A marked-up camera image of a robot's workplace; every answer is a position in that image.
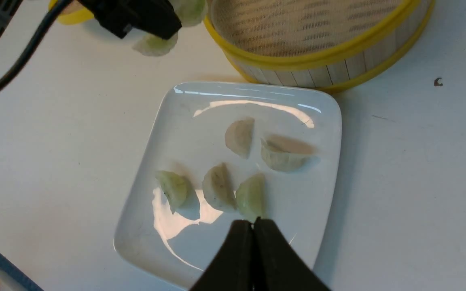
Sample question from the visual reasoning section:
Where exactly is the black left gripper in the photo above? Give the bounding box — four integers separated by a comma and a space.
79, 0, 182, 40

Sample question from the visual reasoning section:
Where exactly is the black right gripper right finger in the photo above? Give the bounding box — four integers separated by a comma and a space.
252, 218, 330, 291

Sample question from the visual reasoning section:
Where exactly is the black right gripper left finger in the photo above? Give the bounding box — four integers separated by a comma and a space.
190, 220, 254, 291

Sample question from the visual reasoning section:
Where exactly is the pale speckled dumpling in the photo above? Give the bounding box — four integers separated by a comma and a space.
202, 163, 237, 213

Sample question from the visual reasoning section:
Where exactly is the pale white dumpling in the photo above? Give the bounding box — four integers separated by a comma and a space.
260, 134, 322, 173

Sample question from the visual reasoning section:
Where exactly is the pale pink dumpling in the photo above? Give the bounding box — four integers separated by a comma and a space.
225, 118, 255, 160

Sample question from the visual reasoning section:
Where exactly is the white square plate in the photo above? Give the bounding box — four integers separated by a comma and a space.
114, 82, 342, 289

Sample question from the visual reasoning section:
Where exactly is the yellow-rimmed bamboo steamer basket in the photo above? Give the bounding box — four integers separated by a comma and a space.
205, 0, 435, 93

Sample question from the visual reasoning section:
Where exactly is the small dark table speck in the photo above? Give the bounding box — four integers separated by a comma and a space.
433, 78, 443, 86

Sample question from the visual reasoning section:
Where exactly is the black cable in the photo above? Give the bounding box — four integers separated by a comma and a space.
0, 0, 74, 108

